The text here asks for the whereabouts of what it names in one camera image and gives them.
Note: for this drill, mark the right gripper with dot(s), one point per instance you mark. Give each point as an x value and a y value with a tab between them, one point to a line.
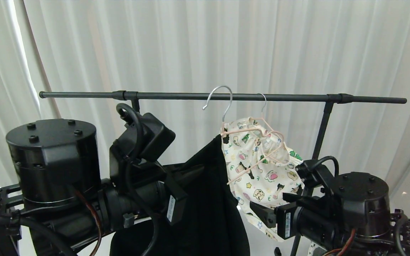
308	222

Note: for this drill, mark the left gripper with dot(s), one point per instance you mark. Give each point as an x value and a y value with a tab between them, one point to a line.
141	202

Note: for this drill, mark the black garment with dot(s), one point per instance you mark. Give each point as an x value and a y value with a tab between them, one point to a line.
208	213

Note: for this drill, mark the cream printed garment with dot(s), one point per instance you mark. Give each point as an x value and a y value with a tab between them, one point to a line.
272	185

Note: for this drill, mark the pink clothes hanger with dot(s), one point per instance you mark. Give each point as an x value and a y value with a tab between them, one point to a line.
264	103
240	131

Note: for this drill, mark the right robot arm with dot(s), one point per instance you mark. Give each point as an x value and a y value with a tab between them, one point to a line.
361	199

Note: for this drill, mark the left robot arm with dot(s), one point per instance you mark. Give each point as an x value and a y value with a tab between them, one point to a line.
52	160

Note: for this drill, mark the black clothes rack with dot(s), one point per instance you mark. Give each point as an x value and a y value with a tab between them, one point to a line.
297	97

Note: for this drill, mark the white curtain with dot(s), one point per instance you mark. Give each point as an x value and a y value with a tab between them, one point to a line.
190	42

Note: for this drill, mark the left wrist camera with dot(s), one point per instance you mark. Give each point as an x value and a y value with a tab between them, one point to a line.
155	137

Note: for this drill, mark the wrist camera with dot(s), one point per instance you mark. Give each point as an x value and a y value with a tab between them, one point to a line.
155	137
315	174

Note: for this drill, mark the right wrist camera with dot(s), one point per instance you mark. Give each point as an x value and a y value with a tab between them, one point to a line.
315	174

